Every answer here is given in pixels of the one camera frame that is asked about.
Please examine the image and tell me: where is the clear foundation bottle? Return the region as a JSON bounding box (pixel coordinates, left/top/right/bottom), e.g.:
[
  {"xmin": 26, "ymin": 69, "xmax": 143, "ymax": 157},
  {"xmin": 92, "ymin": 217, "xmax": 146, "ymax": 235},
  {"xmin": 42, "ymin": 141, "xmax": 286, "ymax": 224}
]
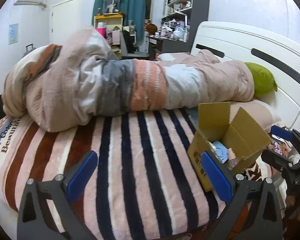
[{"xmin": 228, "ymin": 148, "xmax": 239, "ymax": 170}]

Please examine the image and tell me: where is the brown cardboard box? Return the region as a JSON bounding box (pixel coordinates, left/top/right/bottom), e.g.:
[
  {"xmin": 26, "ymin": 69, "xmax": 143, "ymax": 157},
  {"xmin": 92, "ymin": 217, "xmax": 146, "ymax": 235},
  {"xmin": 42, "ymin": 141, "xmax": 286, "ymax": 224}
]
[{"xmin": 187, "ymin": 102, "xmax": 271, "ymax": 191}]

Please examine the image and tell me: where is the light blue square device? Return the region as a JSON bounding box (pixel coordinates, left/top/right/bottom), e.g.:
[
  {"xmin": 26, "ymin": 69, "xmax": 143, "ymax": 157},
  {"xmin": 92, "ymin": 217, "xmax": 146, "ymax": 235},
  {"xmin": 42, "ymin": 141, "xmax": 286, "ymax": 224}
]
[{"xmin": 212, "ymin": 141, "xmax": 229, "ymax": 164}]

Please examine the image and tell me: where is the rolled striped duvet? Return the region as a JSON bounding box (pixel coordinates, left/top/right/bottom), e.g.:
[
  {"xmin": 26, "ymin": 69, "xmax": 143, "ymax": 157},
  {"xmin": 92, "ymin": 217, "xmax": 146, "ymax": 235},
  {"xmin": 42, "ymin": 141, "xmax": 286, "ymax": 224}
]
[{"xmin": 1, "ymin": 27, "xmax": 255, "ymax": 132}]

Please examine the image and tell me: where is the grey desk chair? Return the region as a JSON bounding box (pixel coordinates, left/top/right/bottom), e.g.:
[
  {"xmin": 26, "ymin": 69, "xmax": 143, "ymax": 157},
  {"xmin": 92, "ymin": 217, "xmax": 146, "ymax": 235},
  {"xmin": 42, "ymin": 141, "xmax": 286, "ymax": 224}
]
[{"xmin": 120, "ymin": 30, "xmax": 149, "ymax": 60}]

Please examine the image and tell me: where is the yellow cabinet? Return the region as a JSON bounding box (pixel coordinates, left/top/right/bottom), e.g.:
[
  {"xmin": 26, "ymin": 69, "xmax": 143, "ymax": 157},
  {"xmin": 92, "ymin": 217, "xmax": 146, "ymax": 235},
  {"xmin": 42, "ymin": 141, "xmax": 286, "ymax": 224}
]
[{"xmin": 94, "ymin": 14, "xmax": 123, "ymax": 31}]

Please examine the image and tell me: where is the green plush cushion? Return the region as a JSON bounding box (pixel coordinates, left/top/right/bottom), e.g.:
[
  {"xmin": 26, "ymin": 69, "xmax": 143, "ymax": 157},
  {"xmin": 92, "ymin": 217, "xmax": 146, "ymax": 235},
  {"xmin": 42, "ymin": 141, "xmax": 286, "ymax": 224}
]
[{"xmin": 245, "ymin": 62, "xmax": 277, "ymax": 98}]

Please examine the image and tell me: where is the white bed headboard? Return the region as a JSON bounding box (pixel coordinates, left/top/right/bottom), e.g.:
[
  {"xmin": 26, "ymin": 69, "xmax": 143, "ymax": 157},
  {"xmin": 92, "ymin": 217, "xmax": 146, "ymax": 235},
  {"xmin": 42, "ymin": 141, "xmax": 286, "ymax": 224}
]
[{"xmin": 191, "ymin": 21, "xmax": 300, "ymax": 132}]

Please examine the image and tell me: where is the cluttered dark desk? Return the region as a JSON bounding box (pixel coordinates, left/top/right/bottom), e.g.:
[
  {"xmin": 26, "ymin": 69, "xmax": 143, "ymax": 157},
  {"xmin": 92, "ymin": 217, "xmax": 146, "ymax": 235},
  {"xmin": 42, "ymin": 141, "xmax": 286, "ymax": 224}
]
[{"xmin": 146, "ymin": 20, "xmax": 190, "ymax": 54}]

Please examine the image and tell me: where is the pink ribbed pillow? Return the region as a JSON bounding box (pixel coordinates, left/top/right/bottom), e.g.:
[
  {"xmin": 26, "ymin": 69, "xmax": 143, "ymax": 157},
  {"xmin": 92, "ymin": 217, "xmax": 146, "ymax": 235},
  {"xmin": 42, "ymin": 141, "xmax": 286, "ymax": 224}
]
[{"xmin": 230, "ymin": 99, "xmax": 285, "ymax": 133}]

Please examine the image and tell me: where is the blue wall poster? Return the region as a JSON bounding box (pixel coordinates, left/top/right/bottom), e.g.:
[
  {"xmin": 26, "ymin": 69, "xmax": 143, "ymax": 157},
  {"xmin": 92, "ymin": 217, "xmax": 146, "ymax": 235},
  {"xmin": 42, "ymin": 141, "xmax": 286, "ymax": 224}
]
[{"xmin": 8, "ymin": 24, "xmax": 19, "ymax": 44}]

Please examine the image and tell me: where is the cluttered wall shelf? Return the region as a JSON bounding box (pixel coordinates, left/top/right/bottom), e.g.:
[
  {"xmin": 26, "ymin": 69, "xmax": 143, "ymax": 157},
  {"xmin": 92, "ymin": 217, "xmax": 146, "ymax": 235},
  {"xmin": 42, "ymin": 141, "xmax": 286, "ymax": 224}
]
[{"xmin": 162, "ymin": 0, "xmax": 193, "ymax": 24}]

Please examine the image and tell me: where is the striped fleece blanket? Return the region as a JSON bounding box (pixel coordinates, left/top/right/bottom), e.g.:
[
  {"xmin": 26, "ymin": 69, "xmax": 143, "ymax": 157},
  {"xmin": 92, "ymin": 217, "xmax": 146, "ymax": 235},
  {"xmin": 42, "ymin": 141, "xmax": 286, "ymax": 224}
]
[{"xmin": 0, "ymin": 108, "xmax": 225, "ymax": 239}]

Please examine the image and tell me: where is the white door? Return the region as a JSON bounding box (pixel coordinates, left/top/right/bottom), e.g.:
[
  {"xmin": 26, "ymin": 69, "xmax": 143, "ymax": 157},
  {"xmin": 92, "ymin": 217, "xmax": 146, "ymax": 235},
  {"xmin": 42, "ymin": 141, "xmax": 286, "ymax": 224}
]
[{"xmin": 50, "ymin": 0, "xmax": 81, "ymax": 45}]

